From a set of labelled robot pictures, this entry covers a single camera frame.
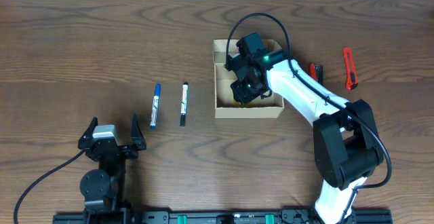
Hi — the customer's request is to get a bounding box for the black whiteboard marker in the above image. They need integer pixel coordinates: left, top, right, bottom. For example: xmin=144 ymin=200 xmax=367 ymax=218
xmin=180 ymin=82 xmax=189 ymax=127

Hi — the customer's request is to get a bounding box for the orange utility knife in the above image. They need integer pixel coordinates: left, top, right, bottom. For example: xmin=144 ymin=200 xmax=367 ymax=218
xmin=343 ymin=47 xmax=358 ymax=90

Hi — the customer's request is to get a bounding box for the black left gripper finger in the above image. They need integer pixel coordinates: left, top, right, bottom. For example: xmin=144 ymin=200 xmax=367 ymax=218
xmin=78 ymin=117 xmax=98 ymax=149
xmin=130 ymin=113 xmax=146 ymax=151

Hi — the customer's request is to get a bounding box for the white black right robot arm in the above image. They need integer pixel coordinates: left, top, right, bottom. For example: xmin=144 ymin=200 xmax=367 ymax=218
xmin=224 ymin=48 xmax=391 ymax=223

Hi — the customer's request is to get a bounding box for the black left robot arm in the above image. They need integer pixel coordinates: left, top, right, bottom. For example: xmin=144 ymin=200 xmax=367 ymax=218
xmin=78 ymin=115 xmax=146 ymax=223

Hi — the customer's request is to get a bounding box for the open cardboard box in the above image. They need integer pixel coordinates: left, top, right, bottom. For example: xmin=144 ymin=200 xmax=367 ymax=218
xmin=212 ymin=39 xmax=285 ymax=119

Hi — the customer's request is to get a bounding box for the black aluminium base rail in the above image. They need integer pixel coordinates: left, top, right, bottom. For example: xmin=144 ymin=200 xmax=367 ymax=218
xmin=52 ymin=208 xmax=393 ymax=224

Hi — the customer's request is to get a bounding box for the blue whiteboard marker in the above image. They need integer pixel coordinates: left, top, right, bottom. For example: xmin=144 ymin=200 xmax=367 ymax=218
xmin=150 ymin=83 xmax=161 ymax=130

